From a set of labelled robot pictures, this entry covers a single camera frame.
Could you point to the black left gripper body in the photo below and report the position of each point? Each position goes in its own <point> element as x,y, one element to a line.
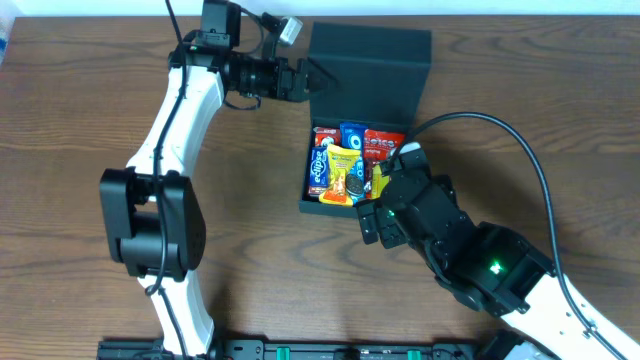
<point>297,80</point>

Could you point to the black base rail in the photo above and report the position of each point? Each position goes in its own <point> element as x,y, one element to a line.
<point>498,348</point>

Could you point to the yellow round candy container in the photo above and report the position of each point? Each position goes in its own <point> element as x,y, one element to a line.
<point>378,181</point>

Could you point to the blue Oreo cookie pack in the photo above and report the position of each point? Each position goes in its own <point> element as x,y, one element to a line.
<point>352,137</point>

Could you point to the red Hacks candy bag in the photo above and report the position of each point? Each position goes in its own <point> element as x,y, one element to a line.
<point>377,146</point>

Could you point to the blue Eclipse mint box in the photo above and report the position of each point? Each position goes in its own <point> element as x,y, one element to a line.
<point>318,171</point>

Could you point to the red Hello Panda box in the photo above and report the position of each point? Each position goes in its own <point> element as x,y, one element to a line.
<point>324,136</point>

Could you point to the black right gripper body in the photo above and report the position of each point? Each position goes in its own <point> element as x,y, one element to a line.
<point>382,220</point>

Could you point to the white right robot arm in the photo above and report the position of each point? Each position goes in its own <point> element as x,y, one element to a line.
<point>492,268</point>

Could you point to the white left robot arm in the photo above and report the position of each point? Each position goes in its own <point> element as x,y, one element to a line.
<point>153,221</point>

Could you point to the yellow orange snack packet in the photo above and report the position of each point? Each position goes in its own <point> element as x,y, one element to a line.
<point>340,161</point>

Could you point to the black gift box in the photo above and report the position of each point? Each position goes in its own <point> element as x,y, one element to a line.
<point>375,75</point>

